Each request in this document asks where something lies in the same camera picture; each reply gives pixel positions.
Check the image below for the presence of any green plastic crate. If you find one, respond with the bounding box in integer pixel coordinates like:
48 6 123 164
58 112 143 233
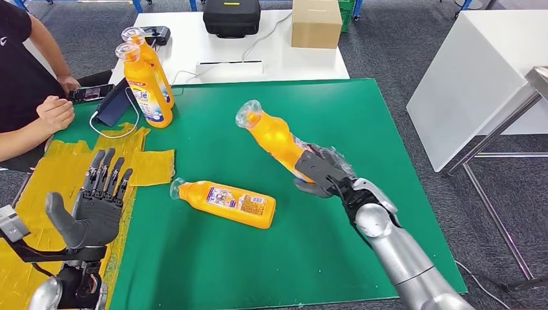
338 0 357 34

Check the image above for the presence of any black smartphone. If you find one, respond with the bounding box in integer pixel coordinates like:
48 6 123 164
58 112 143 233
67 84 116 106

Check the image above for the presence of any person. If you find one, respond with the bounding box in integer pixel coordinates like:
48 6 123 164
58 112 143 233
0 0 114 172

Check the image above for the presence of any person's left hand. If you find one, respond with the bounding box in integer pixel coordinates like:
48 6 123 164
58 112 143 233
56 76 81 96

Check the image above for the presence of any black carrying case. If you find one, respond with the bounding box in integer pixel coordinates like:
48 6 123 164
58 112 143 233
202 0 262 39

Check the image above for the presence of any black remote controller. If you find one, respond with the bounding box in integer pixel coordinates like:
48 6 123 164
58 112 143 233
141 25 171 47

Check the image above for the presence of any white charging cable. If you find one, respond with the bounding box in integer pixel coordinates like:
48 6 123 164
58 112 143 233
89 64 219 140

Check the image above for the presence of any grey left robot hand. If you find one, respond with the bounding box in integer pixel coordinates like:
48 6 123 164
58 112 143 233
45 147 134 251

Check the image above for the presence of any white side table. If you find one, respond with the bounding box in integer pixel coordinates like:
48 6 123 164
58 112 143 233
406 9 548 173

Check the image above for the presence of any yellow tape sheet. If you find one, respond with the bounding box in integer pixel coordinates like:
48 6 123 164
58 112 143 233
0 123 176 310

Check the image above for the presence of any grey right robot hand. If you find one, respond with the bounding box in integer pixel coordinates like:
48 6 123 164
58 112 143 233
294 143 357 200

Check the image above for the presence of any green table mat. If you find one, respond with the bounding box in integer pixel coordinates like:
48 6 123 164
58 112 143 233
53 78 469 310

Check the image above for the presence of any tablet in blue case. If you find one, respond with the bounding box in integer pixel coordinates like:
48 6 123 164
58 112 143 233
94 78 131 128

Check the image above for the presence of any white cable tray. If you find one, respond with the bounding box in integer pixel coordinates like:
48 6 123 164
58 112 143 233
196 60 264 79

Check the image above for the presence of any cardboard box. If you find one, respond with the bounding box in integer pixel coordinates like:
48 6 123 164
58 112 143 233
291 0 343 50

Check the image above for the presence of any grey floor cable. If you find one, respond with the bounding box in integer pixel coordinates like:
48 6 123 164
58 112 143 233
454 260 514 310

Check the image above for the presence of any metal frame stand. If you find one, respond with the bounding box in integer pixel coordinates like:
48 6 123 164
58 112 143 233
443 65 548 292

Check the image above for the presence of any person's right hand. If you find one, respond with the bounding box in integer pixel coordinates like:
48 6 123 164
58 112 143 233
36 94 76 134

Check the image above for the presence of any orange detergent bottle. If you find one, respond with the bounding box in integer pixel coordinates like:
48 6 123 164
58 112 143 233
114 41 174 129
235 99 318 184
169 177 277 230
121 26 176 110

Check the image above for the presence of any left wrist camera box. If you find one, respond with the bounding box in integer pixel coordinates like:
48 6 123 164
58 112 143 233
0 205 31 245

